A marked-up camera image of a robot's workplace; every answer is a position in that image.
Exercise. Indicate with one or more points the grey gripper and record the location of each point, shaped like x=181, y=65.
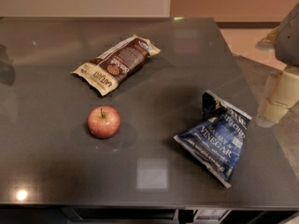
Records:
x=288, y=42

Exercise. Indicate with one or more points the red apple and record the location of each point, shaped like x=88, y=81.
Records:
x=104, y=121

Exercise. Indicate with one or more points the blue vinegar chips bag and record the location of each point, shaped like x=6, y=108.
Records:
x=218, y=139

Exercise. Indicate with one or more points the brown cookie snack bag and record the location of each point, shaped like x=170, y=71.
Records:
x=108, y=70

